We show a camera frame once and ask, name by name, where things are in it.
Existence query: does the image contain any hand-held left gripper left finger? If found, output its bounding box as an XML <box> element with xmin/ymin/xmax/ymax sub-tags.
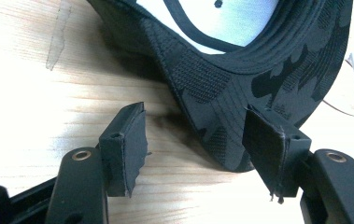
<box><xmin>98</xmin><ymin>101</ymin><xmax>149</xmax><ymax>199</ymax></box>

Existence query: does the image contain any black camouflage baseball cap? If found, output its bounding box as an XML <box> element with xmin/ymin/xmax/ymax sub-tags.
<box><xmin>87</xmin><ymin>0</ymin><xmax>354</xmax><ymax>173</ymax></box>

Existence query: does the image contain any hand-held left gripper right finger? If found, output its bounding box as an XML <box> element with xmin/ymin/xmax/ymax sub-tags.
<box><xmin>242</xmin><ymin>104</ymin><xmax>313</xmax><ymax>204</ymax></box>

